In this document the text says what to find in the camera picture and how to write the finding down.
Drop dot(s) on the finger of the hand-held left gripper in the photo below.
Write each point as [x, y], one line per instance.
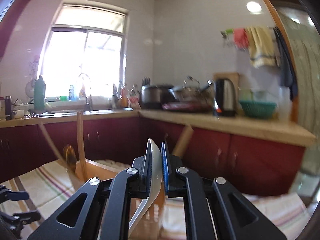
[25, 217]
[17, 195]

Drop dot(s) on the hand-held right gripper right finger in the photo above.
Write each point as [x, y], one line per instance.
[166, 167]

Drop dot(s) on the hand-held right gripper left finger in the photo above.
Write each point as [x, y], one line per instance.
[147, 175]

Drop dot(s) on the white plastic rice paddle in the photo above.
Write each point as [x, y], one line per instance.
[155, 170]

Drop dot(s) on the beige perforated utensil holder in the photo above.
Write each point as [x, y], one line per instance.
[100, 171]

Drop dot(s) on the striped tablecloth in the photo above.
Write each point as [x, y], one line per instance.
[42, 180]

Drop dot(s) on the red tray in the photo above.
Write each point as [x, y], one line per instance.
[185, 107]

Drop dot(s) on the steel cooking pot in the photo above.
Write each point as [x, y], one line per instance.
[153, 97]

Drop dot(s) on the beige kitchen countertop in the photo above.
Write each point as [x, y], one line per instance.
[225, 125]

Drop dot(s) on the wok with glass lid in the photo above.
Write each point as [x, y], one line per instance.
[190, 92]

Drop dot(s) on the row of condiment bottles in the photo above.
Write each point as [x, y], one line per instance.
[125, 97]

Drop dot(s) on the red kitchen cabinets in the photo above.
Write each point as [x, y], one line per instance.
[250, 165]

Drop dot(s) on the black flask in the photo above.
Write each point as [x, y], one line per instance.
[8, 107]

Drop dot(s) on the steel electric kettle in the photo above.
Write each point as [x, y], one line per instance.
[226, 97]

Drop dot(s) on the green thermos bottle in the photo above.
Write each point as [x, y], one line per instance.
[39, 92]

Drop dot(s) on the orange dish soap bottle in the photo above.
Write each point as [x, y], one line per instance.
[82, 90]

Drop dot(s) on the small desk fan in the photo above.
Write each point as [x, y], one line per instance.
[30, 88]

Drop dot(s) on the green sponge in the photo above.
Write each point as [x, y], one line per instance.
[64, 98]

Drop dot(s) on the green plastic colander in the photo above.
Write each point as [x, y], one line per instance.
[257, 110]

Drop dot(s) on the blue label bottle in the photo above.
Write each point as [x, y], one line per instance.
[71, 93]

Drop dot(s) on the wooden cutting board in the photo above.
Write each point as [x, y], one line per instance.
[230, 76]

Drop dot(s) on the white strainer bowl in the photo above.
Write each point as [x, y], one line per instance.
[252, 95]

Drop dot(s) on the clear plastic pitcher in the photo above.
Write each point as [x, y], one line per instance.
[284, 105]

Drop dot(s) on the window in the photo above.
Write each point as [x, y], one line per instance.
[82, 55]

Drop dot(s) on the pink rubber gloves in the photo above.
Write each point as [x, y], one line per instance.
[241, 38]

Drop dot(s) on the dark hanging cloth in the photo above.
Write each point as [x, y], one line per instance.
[285, 72]

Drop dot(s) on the yellow towel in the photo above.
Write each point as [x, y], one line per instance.
[261, 47]

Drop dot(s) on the striped door curtain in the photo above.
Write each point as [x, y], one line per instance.
[305, 80]

